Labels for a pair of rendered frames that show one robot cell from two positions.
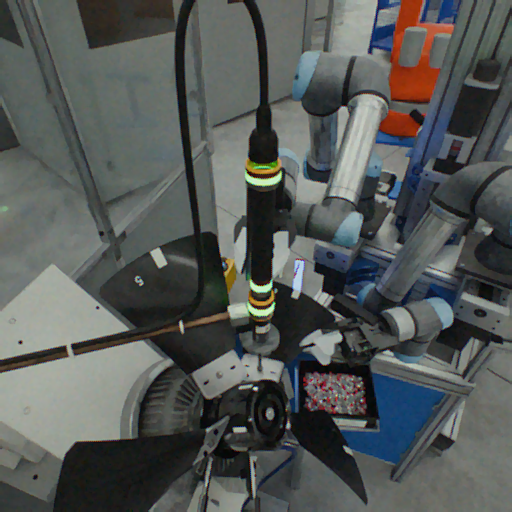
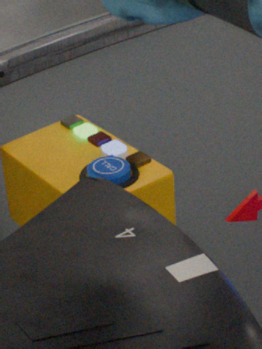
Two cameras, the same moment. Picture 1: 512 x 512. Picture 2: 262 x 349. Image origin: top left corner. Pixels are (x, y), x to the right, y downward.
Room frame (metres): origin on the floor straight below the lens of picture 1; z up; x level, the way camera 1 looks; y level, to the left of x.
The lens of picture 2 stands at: (0.19, -0.38, 1.56)
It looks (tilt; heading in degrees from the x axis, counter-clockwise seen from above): 31 degrees down; 36
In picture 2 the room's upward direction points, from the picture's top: 4 degrees counter-clockwise
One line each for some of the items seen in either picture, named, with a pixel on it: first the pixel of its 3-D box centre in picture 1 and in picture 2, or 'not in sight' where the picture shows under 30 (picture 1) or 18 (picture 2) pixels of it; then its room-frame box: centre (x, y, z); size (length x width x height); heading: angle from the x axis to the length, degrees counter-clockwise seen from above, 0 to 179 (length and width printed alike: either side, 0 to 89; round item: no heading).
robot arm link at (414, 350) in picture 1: (406, 336); not in sight; (0.57, -0.39, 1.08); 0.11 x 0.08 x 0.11; 27
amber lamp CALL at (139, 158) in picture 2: not in sight; (138, 159); (0.86, 0.10, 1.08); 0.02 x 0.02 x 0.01; 71
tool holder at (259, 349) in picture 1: (255, 324); not in sight; (0.41, 0.00, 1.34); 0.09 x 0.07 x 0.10; 106
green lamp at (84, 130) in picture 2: not in sight; (85, 130); (0.89, 0.18, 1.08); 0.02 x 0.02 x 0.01; 71
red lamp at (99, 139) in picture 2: not in sight; (99, 139); (0.88, 0.16, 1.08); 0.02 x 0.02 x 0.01; 71
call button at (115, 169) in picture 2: not in sight; (108, 172); (0.83, 0.11, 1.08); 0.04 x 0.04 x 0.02
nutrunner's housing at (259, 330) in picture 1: (261, 259); not in sight; (0.41, -0.01, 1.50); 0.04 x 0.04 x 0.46
